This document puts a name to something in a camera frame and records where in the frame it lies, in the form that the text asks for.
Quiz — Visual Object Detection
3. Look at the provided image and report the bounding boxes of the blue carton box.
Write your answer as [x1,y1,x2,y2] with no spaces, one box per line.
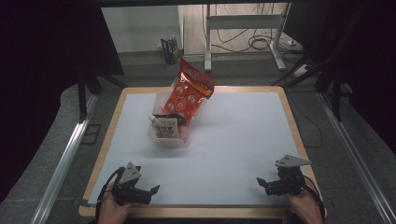
[160,36,181,65]

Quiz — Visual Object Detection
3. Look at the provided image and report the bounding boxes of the black tripod legs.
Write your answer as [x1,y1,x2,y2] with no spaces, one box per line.
[271,52,345,122]

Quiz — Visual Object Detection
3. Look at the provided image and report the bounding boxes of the white power strip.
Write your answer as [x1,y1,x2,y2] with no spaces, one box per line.
[293,63,311,77]

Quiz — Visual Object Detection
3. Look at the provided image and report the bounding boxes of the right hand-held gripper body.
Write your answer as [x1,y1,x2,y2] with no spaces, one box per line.
[275,154,313,197]

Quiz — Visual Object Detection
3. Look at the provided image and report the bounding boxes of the white table mat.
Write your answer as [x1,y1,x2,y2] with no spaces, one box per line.
[88,91,316,208]

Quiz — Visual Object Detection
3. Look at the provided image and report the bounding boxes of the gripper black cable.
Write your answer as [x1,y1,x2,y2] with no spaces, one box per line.
[95,166,126,219]
[303,175,327,217]

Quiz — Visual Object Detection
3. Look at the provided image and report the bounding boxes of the white cabinet panel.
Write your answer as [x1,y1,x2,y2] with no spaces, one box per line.
[101,5,185,54]

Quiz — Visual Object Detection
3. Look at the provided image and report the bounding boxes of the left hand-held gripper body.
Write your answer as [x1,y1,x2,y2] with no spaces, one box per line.
[111,161,153,207]

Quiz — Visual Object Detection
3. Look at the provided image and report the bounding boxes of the aluminium rail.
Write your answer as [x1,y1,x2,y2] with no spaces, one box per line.
[31,92,100,224]
[317,91,396,224]

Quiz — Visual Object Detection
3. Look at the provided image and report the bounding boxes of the white and red cracker packet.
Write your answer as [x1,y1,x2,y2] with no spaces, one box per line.
[148,115,180,140]

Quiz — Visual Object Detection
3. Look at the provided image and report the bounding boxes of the clear plastic container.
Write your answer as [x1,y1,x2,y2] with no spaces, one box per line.
[148,91,192,150]

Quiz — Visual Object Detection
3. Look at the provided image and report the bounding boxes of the person's right hand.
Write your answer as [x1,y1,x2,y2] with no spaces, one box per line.
[284,189,325,224]

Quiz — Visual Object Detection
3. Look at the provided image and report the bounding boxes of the person's left hand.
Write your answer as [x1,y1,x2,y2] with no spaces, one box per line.
[98,183,134,224]

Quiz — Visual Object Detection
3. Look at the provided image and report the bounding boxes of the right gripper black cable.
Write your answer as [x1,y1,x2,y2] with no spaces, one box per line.
[303,175,327,217]

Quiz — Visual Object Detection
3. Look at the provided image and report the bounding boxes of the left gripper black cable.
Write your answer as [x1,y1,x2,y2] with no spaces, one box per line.
[95,166,126,219]

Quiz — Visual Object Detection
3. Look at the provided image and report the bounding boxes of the black cables on floor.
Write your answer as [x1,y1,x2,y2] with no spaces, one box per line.
[214,3,283,54]

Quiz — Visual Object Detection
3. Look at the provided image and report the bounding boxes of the black stand legs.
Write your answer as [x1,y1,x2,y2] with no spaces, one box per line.
[77,71,127,123]

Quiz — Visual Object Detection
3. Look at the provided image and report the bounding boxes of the large orange snack bag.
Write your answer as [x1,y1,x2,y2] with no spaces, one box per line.
[161,57,217,126]

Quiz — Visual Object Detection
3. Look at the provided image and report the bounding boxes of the white metal desk frame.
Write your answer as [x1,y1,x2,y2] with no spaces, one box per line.
[204,3,292,73]

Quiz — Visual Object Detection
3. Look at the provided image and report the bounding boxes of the thin black floor cable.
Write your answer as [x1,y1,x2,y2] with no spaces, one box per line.
[290,92,324,149]

